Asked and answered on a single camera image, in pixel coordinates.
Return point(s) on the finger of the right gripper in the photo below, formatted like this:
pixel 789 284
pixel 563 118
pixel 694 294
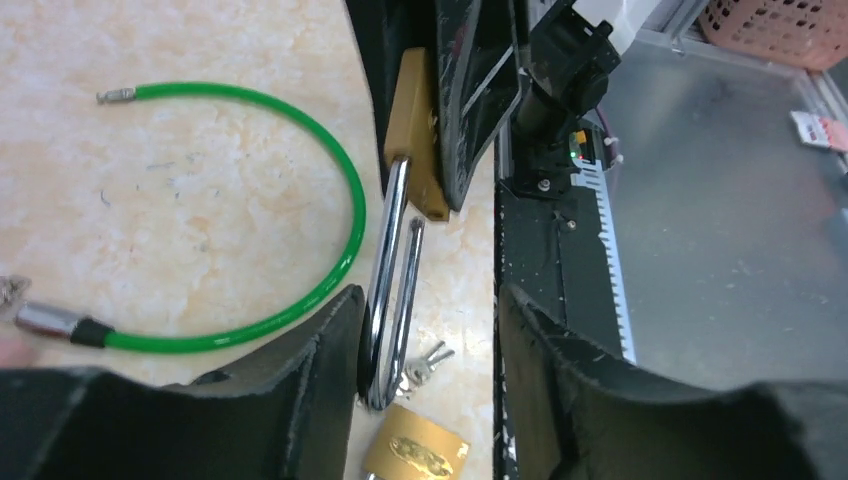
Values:
pixel 383 30
pixel 478 85

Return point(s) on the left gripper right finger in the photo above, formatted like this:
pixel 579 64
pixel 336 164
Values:
pixel 580 412

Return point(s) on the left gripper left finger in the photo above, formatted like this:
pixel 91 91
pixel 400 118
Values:
pixel 283 411

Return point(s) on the brass padlock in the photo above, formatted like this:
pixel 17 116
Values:
pixel 407 444
pixel 404 199

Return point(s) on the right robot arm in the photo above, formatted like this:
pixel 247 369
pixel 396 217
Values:
pixel 565 54

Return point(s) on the pink cloth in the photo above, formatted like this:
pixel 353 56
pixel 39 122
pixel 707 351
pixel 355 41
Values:
pixel 15 354

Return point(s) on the pink plastic basket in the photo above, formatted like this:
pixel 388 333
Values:
pixel 808 34

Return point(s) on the small white paper label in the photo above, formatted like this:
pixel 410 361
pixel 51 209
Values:
pixel 820 131

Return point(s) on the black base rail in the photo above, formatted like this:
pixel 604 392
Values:
pixel 554 237

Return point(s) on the aluminium frame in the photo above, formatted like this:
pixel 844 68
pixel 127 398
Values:
pixel 730 85

